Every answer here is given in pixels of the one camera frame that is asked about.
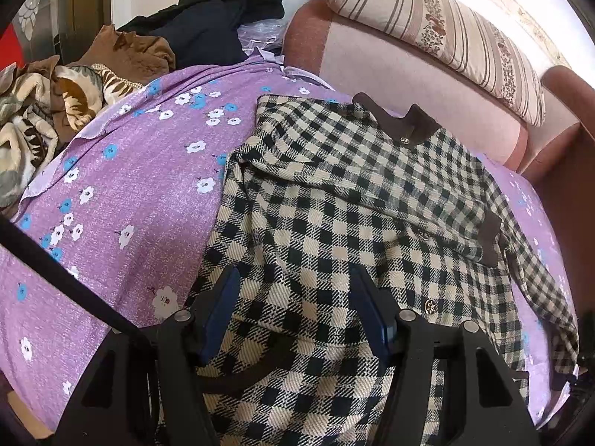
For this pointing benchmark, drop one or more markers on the tiger print blanket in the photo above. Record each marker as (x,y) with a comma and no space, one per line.
(42,111)

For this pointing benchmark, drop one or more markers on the clear plastic bag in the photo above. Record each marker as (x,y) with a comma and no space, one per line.
(262,37)

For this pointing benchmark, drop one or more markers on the dark navy garment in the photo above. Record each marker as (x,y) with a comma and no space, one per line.
(204,37)

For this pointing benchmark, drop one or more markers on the purple floral bedsheet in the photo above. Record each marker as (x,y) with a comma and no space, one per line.
(139,186)

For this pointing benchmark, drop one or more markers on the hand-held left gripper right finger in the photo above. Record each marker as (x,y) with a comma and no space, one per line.
(372,318)

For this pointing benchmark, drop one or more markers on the pink and brown padded headboard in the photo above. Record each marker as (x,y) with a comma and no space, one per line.
(399,88)

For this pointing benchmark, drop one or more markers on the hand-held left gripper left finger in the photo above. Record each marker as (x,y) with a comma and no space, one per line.
(221,316)

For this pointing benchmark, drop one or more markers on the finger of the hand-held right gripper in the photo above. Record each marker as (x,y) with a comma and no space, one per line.
(585,362)

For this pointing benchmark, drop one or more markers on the striped floral bolster pillow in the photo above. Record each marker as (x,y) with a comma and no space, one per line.
(446,28)

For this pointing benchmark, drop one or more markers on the black and cream checked coat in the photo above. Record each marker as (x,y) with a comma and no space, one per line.
(353,223)

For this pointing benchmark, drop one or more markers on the red object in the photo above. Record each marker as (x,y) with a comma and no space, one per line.
(16,53)

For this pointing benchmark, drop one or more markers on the brown garment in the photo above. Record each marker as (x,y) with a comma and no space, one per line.
(130,51)

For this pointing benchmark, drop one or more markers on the wooden door frame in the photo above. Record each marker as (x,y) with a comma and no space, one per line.
(90,4)

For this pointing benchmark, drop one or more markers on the black garment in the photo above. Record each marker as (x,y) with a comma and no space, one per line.
(241,0)

